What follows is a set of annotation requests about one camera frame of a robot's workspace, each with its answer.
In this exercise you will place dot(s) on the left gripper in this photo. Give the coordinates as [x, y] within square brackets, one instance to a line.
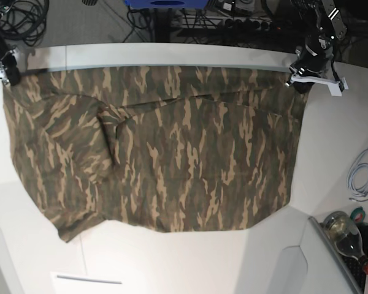
[312, 60]

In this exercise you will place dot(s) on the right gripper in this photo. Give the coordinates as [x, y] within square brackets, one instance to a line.
[9, 63]

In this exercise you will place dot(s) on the camouflage t-shirt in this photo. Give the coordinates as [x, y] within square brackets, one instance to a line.
[168, 148]

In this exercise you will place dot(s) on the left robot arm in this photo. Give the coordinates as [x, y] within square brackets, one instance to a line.
[323, 19]

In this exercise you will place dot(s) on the black power strip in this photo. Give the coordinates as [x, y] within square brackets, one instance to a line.
[247, 24]

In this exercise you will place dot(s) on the green tape roll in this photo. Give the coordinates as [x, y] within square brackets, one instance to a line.
[358, 215]

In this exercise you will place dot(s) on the blue box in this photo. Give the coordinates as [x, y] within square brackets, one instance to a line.
[166, 4]

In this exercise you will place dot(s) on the clear glass bottle red cap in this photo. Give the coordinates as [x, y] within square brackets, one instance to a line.
[346, 237]

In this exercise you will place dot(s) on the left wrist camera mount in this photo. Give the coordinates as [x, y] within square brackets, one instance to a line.
[335, 87]

